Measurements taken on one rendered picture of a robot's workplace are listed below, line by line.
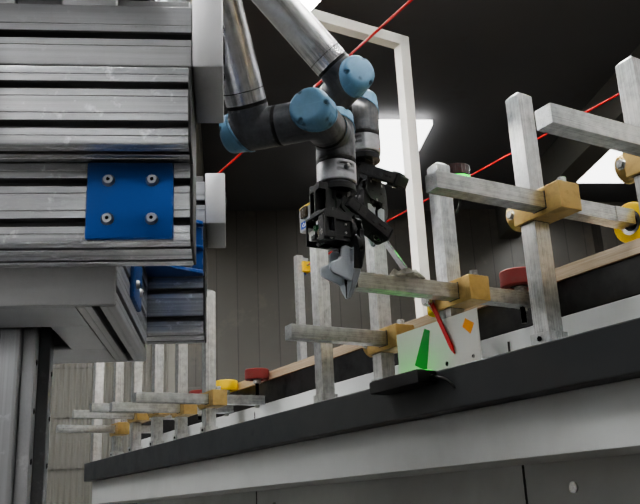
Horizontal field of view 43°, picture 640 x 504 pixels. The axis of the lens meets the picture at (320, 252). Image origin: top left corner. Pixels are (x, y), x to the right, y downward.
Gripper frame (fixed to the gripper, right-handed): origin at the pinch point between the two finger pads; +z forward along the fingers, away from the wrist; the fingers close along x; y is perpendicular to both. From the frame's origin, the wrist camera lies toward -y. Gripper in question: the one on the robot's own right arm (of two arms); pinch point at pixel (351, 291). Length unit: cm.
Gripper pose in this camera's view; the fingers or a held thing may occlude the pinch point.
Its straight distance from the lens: 149.1
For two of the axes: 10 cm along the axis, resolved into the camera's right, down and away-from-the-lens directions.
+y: -8.6, -1.3, -4.9
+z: 0.3, 9.5, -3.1
